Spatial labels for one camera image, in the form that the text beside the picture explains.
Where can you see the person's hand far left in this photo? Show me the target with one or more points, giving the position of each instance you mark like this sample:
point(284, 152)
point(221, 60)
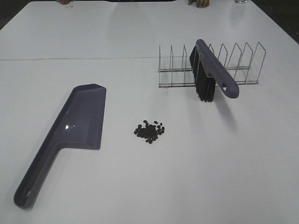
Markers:
point(63, 2)

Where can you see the person's hand far right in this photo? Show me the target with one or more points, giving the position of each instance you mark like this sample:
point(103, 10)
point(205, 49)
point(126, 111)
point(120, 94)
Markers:
point(200, 3)

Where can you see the chrome wire rack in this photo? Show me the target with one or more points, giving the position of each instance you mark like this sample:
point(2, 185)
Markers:
point(243, 63)

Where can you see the pile of coffee beans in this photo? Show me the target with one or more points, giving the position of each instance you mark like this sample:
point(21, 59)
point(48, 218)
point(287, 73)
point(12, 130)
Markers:
point(148, 131)

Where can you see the clear glass at table edge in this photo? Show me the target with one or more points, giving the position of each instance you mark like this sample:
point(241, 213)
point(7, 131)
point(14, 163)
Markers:
point(240, 1)

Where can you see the purple hand brush black bristles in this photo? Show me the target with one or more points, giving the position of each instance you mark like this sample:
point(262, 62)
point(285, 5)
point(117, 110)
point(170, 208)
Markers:
point(209, 72)

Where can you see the purple plastic dustpan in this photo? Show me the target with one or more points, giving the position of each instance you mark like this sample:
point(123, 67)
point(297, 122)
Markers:
point(78, 125)

